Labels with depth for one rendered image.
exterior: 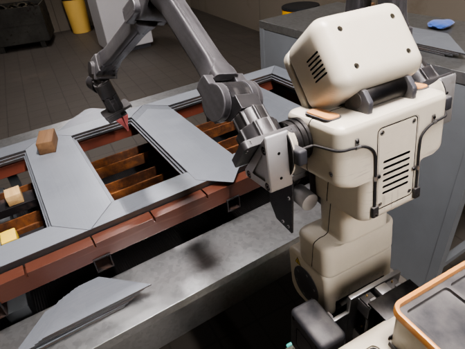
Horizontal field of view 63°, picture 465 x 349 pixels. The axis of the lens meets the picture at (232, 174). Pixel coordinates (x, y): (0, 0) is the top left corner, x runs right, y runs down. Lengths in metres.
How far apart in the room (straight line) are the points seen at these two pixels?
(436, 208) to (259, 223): 0.80
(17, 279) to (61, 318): 0.15
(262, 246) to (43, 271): 0.63
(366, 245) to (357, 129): 0.38
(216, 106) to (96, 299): 0.65
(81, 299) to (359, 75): 0.90
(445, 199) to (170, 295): 1.14
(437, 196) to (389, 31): 1.07
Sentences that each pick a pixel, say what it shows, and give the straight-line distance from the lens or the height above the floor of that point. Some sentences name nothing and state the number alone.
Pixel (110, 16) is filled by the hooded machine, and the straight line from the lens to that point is 5.99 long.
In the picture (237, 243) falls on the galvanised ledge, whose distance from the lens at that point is 1.24.
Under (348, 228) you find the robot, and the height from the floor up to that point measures 0.95.
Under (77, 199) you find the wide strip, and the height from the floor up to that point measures 0.84.
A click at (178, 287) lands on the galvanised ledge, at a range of 1.15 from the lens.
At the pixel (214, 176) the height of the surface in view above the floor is 0.85.
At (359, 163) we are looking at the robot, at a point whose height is 1.16.
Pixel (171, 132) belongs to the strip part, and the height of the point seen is 0.84.
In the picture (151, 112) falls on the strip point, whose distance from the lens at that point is 1.78.
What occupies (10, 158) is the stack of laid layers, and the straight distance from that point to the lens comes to 1.73.
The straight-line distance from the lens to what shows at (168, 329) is 1.46.
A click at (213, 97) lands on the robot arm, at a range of 0.76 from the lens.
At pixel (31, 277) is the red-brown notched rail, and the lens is 1.16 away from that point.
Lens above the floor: 1.55
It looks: 34 degrees down
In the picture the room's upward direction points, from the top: 6 degrees counter-clockwise
